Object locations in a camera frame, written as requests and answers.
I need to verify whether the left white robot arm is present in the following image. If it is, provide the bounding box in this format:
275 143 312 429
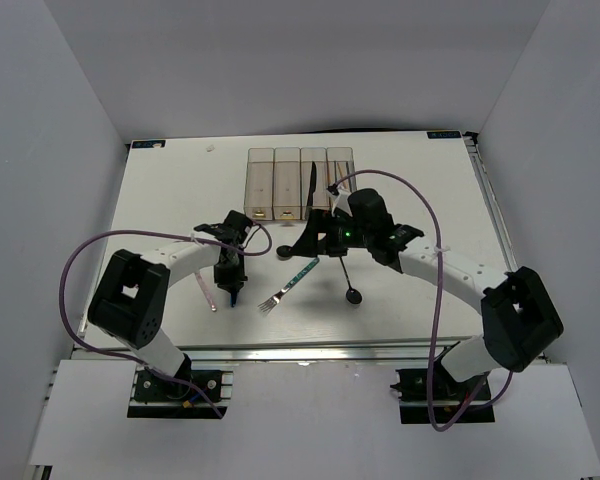
87 210 255 399

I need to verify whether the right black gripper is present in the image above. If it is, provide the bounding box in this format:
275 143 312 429
289 210 372 259

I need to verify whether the left blue table sticker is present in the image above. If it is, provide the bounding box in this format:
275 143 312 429
130 140 166 149

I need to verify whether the black spoon upper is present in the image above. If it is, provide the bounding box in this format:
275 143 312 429
276 245 298 261

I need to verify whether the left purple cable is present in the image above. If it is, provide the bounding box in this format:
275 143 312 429
61 221 273 371

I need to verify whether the right blue table sticker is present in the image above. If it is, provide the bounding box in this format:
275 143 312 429
426 130 462 140

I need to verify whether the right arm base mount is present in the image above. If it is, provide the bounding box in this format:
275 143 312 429
390 364 495 425

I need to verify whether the black spoon lower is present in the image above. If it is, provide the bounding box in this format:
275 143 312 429
339 257 363 306

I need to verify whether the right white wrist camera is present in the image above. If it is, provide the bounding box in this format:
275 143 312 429
327 184 353 218

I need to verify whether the green handled fork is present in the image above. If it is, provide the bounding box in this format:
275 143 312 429
258 257 320 315

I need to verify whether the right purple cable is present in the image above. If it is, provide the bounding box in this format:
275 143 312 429
329 169 512 432

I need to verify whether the purple cable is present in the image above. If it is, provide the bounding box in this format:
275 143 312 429
61 221 273 371
329 169 512 432

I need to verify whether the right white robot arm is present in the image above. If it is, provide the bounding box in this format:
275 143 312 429
289 188 564 399

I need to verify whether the black knife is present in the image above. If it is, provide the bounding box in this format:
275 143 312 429
304 162 317 217

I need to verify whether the aluminium table frame rail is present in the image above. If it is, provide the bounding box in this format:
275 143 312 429
69 335 546 364

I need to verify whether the blue table sticker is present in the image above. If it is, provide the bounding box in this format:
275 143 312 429
426 130 462 140
130 140 166 149

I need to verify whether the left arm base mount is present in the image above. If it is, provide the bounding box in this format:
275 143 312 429
127 369 234 420

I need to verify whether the pink handled fork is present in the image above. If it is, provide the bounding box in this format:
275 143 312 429
194 272 217 312

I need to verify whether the black spoon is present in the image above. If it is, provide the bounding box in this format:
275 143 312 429
276 245 298 261
339 257 363 306

